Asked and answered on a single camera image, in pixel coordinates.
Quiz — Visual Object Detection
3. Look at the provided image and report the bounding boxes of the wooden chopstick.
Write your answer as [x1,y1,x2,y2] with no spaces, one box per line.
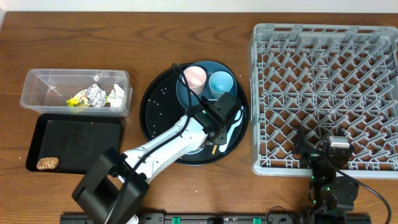
[211,145,218,155]

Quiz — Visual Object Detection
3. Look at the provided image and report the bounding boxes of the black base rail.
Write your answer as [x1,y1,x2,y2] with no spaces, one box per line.
[60,213,372,224]

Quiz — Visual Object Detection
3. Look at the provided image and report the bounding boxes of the pink plastic cup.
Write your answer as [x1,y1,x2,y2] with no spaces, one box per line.
[183,66,207,95]

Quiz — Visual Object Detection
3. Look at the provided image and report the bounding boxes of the black rectangular tray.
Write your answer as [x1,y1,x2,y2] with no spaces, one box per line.
[25,113,124,174]

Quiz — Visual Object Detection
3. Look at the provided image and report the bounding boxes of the dark blue plate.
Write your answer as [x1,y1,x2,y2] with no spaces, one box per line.
[176,61,238,109]

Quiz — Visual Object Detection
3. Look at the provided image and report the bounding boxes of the grey plastic dishwasher rack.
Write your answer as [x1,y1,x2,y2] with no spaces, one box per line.
[248,23,397,179]

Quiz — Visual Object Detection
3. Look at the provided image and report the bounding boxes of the light blue bowl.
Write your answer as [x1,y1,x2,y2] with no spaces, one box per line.
[186,147,205,155]

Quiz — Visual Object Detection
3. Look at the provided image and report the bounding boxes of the yellow foil snack wrapper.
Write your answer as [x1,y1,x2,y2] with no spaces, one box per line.
[66,83,108,108]

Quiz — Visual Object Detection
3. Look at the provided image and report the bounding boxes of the round black serving tray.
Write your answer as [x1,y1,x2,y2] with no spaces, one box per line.
[139,68,249,166]

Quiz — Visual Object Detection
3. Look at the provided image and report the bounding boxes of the clear plastic bin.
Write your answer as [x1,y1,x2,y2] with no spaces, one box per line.
[20,68,132,117]

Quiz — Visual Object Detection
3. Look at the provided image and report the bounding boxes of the light blue plastic cup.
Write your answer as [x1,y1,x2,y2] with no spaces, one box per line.
[209,71,234,99]

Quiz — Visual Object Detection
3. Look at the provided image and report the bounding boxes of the white plastic knife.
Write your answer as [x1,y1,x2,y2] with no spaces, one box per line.
[219,106,243,152]

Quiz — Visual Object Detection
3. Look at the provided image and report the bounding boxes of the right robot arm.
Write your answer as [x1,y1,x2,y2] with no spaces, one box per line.
[292,128,359,223]

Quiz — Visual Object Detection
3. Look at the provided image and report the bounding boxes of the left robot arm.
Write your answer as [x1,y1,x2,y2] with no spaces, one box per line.
[72,105,236,223]

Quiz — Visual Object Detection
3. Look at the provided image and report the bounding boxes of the brown walnut cookie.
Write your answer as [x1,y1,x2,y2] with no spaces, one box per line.
[36,157,60,170]

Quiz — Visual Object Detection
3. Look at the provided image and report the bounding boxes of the white tissue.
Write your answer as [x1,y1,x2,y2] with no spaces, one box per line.
[106,84,124,107]

